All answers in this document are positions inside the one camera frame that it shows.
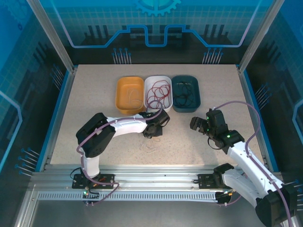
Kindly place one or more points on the orange plastic bin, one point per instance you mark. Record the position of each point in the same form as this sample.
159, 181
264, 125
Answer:
123, 94

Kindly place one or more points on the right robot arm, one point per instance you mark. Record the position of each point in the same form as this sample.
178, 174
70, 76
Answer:
246, 165

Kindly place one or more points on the white plastic bin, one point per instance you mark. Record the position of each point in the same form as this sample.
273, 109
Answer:
148, 81

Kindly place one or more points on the aluminium enclosure post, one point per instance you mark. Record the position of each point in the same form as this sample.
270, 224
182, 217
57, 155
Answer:
260, 35
54, 35

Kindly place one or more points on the blue table edge trim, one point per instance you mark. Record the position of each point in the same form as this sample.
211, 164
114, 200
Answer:
252, 94
61, 94

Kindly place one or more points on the aluminium front rail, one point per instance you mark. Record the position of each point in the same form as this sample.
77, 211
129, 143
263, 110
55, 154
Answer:
154, 175

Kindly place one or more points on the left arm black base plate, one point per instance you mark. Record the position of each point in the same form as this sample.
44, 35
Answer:
78, 180

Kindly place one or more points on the dark green plastic bin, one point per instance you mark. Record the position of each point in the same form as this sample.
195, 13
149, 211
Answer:
196, 104

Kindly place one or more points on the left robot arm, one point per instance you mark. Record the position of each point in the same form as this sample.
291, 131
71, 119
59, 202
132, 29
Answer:
127, 124

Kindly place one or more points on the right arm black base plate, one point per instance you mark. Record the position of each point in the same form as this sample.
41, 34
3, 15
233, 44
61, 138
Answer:
204, 180

